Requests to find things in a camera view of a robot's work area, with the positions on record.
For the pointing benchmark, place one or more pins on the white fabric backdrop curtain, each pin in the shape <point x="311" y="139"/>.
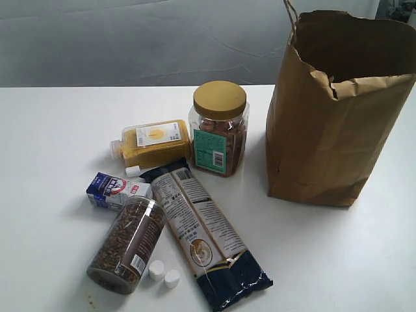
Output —
<point x="141" y="43"/>

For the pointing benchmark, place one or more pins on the nut jar with gold lid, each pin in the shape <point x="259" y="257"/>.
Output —
<point x="218" y="124"/>

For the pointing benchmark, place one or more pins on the brown paper bag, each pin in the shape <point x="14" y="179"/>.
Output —
<point x="342" y="84"/>

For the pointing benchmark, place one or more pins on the white cylinder tablet left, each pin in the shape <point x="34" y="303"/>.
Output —
<point x="156" y="270"/>

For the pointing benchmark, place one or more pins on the clear jar of dark grains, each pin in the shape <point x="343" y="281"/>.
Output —
<point x="120" y="262"/>

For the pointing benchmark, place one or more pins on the blue white milk carton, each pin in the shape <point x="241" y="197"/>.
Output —
<point x="112" y="193"/>

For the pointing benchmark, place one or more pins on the white cylinder tablet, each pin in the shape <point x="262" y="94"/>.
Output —
<point x="156" y="270"/>
<point x="171" y="279"/>

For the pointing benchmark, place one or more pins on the yellow grain plastic bottle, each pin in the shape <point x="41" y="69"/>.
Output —
<point x="152" y="145"/>

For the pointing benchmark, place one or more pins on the white cylinder tablet right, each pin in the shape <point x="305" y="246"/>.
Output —
<point x="171" y="279"/>

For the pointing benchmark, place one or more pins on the long dark snack packet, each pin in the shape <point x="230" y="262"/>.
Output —
<point x="223" y="267"/>

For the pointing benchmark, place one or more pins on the small white cylinder near bottle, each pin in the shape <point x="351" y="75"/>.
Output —
<point x="132" y="171"/>

